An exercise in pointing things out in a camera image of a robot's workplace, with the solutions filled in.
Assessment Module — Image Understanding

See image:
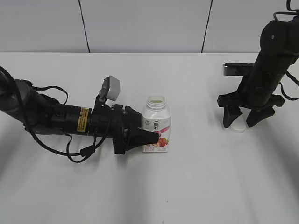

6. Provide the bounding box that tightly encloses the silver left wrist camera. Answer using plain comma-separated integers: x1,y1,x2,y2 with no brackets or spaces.
99,76,121,102

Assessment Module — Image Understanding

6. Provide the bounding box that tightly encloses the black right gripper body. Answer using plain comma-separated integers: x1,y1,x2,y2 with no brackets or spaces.
217,74,285,110

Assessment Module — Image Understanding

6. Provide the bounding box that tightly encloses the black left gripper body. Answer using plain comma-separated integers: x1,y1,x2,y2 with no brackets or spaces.
88,102,131,154

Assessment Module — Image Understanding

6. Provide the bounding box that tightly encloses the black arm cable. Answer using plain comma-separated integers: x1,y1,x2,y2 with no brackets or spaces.
272,0,299,101
0,66,109,163

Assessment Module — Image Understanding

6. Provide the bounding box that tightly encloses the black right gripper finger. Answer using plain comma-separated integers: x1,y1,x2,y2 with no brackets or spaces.
246,107,275,128
223,105,242,128

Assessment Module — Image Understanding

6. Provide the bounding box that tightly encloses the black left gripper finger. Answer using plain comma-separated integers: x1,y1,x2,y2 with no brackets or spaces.
125,106,142,128
125,127,158,151

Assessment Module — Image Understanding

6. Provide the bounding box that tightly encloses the white yili yogurt bottle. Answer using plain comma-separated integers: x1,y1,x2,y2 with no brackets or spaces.
142,96,171,153

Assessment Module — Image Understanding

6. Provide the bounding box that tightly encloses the white bottle cap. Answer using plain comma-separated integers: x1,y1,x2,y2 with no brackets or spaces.
229,116,247,133

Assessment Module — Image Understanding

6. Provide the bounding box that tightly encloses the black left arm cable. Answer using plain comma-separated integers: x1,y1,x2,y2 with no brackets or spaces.
0,66,109,163

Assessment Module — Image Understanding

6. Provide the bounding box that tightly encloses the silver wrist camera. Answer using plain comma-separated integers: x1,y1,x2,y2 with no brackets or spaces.
99,76,121,102
223,63,254,76

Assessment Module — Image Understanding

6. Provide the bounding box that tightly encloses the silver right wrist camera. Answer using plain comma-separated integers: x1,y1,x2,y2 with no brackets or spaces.
223,63,254,76

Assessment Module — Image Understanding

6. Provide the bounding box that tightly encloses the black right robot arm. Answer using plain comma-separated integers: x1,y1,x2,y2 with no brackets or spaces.
217,16,299,128

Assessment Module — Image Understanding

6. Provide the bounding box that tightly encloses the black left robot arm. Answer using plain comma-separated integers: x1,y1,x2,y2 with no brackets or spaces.
0,79,159,154

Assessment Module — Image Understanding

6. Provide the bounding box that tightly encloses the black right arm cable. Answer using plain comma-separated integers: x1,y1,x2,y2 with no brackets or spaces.
272,0,299,101

